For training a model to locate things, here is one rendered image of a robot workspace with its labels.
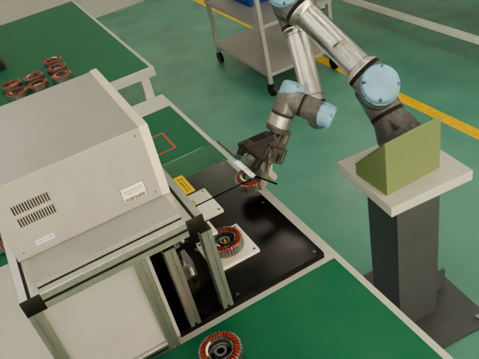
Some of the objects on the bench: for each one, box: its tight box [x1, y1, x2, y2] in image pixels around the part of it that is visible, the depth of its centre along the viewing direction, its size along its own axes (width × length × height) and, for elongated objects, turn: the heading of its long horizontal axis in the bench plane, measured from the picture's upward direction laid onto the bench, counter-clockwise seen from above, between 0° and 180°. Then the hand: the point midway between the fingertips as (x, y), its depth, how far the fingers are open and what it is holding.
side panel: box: [28, 259, 180, 359], centre depth 133 cm, size 28×3×32 cm, turn 133°
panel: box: [145, 257, 181, 337], centre depth 161 cm, size 1×66×30 cm, turn 43°
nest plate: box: [197, 224, 260, 271], centre depth 167 cm, size 15×15×1 cm
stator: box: [214, 227, 244, 259], centre depth 166 cm, size 11×11×4 cm
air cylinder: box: [179, 249, 197, 280], centre depth 162 cm, size 5×8×6 cm
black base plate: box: [150, 187, 324, 338], centre depth 177 cm, size 47×64×2 cm
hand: (250, 180), depth 183 cm, fingers closed on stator, 13 cm apart
